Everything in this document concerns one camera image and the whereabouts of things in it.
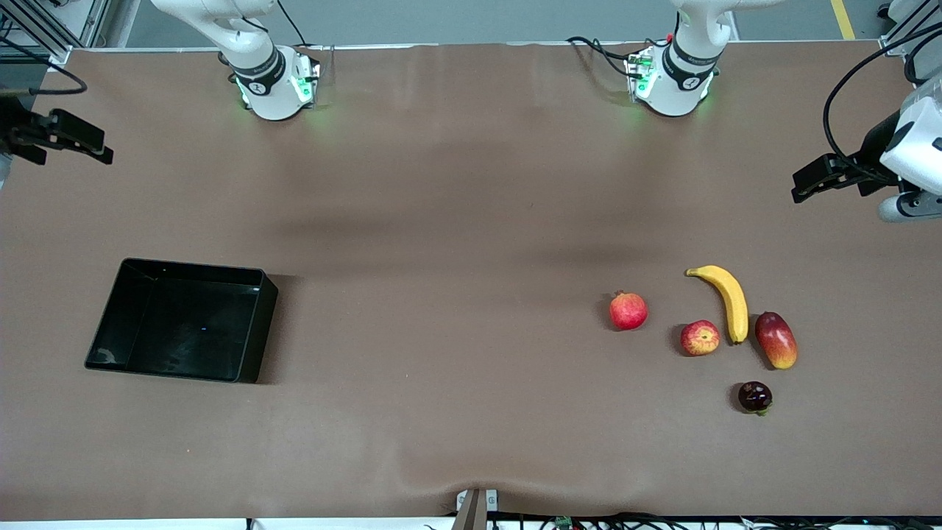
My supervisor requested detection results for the yellow banana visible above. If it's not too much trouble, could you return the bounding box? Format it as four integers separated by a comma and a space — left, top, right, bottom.
685, 265, 750, 345

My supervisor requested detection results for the red yellow apple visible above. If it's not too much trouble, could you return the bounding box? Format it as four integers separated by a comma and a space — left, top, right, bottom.
679, 319, 721, 358

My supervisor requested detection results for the black plastic box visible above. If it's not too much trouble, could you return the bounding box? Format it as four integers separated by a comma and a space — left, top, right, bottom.
84, 258, 279, 384

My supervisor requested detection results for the red yellow mango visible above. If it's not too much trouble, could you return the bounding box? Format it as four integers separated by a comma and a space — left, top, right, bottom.
754, 311, 798, 370

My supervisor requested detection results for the dark purple mangosteen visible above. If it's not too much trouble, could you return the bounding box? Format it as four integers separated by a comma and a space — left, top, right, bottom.
738, 381, 773, 417

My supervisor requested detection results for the red pomegranate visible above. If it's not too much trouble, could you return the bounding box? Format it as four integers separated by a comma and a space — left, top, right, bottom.
609, 290, 649, 331

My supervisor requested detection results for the brown table mat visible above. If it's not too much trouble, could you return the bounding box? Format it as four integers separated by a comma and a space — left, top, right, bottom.
0, 42, 942, 520

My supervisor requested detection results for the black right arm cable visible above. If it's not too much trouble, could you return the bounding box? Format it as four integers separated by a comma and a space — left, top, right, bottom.
0, 33, 88, 96

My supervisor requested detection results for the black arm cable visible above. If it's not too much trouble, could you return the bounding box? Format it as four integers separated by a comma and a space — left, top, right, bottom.
822, 21, 942, 181
0, 33, 88, 96

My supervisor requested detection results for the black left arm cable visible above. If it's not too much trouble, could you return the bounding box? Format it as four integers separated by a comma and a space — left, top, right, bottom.
822, 21, 942, 181

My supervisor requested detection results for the aluminium frame post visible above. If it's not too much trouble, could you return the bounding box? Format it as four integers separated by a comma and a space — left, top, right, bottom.
879, 0, 942, 58
0, 0, 111, 71

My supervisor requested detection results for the black right base cable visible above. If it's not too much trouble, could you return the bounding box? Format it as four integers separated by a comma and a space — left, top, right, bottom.
276, 0, 308, 49

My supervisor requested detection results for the black base cable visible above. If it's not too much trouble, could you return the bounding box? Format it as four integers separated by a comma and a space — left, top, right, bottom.
565, 35, 648, 78
276, 0, 308, 49

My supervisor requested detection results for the black left base cable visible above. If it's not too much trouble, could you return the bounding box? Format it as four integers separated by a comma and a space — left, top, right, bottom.
565, 35, 648, 78

